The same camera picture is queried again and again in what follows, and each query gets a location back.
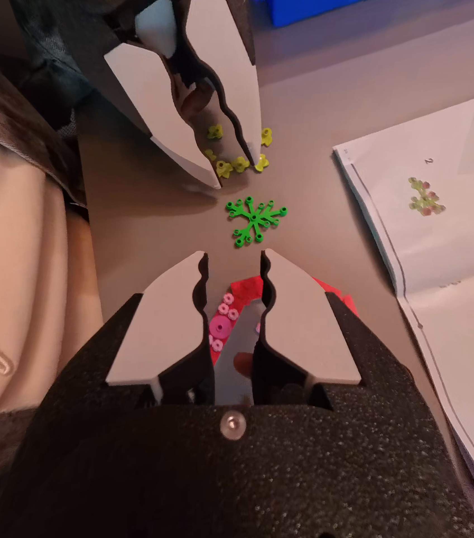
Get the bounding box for person's dark brown jacket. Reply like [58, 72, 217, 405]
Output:
[0, 42, 88, 538]

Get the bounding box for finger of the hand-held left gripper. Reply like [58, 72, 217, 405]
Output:
[183, 0, 262, 166]
[104, 0, 223, 189]

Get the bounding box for red lego heart frame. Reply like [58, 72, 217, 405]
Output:
[209, 275, 359, 366]

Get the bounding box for person's beige garment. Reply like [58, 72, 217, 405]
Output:
[0, 139, 103, 417]

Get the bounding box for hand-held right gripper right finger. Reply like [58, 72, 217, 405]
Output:
[252, 249, 363, 405]

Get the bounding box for blue plastic bin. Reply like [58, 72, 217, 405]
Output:
[258, 0, 361, 27]

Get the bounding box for group of lime lego leaves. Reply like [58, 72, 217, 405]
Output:
[204, 124, 273, 179]

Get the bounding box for person's right hand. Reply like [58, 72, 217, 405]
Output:
[234, 352, 255, 377]

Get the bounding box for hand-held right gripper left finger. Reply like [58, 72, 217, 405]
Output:
[106, 251, 216, 405]

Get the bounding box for lego instruction booklet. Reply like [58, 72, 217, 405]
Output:
[333, 97, 474, 503]

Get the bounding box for person's left hand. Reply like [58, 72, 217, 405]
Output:
[180, 82, 215, 122]

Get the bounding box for green lego plant piece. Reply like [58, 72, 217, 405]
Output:
[226, 196, 288, 248]

